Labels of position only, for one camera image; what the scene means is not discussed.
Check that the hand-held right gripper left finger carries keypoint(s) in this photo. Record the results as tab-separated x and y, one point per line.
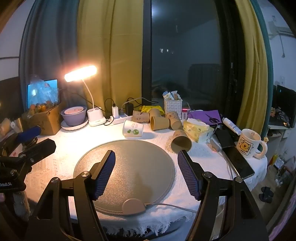
105	176

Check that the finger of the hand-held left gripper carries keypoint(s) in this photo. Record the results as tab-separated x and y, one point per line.
40	147
29	134

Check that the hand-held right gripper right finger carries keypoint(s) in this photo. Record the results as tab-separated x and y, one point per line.
188	176

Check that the brown paper cup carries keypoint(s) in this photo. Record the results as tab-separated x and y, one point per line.
174	120
159	123
155	112
140	116
181	141

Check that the white cup with green print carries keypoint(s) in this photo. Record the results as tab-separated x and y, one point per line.
133	128

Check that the cardboard box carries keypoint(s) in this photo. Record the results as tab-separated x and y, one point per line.
49	121

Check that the round grey mat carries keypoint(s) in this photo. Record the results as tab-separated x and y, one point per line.
138	162

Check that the clear plastic bag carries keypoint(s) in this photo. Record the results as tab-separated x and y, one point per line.
39	97

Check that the beige mat controller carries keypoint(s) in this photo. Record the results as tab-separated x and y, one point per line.
133	207

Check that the purple bowl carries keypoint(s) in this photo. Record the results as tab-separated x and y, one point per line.
72	119

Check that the white plate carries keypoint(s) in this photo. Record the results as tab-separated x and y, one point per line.
81	127

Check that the yellow tissue pack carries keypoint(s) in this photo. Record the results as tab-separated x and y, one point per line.
196	129

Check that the pink inner bowl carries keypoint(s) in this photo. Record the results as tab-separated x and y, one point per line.
74	111

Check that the black power bank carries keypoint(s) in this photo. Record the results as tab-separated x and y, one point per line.
225	138

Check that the black phone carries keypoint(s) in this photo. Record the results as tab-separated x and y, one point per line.
239	162

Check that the white power strip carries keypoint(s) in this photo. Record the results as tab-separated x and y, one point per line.
121	120

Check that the white desk lamp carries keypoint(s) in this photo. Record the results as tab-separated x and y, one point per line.
96	118

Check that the small pink bottle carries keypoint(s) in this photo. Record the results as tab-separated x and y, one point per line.
184	114

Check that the black scissors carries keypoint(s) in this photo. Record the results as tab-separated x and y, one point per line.
213	119

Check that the white charger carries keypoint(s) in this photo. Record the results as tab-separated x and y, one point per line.
115	111

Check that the white tube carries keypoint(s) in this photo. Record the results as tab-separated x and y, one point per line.
231	125

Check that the white bear mug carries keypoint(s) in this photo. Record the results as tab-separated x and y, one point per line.
247	144

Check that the white plastic basket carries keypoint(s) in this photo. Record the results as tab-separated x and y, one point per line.
173	107

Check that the black charger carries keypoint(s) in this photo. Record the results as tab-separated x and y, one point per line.
129	109

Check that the yellow rubber gloves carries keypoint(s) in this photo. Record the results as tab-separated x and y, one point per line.
150	108

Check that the dark slippers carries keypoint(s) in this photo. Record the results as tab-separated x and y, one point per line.
266	194

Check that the grey curtain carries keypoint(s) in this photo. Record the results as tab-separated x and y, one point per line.
50	41

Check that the yellow curtain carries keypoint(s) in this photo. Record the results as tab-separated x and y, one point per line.
111	46
252	69

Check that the black monitor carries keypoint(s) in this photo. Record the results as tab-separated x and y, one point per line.
286	96

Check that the teal curtain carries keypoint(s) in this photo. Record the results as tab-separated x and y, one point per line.
266	58

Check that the white air conditioner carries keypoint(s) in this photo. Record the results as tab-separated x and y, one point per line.
281	31

